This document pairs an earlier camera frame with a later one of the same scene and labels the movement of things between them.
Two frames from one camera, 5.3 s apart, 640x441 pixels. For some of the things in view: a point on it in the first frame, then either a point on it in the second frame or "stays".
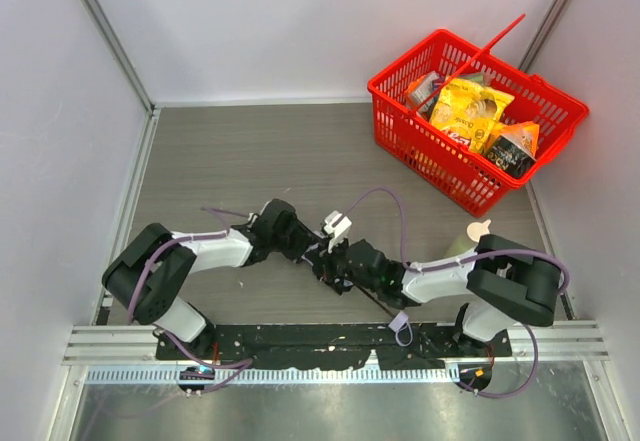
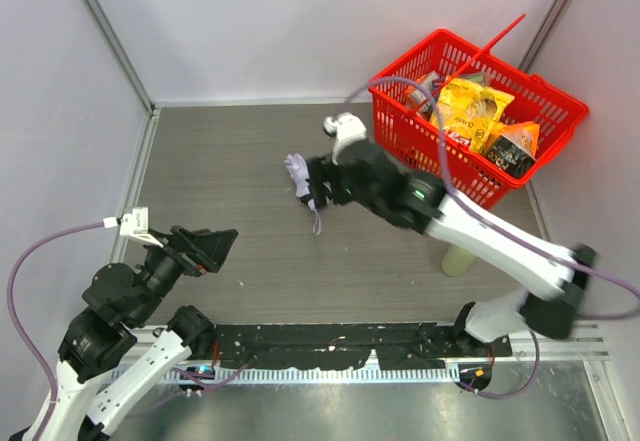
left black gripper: x=310 y=244 → x=189 y=249
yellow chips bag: x=465 y=110 stays
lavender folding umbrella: x=399 y=323 → x=299 y=173
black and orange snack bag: x=513 y=147 stays
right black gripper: x=338 y=266 → x=323 y=181
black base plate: x=320 y=346 stays
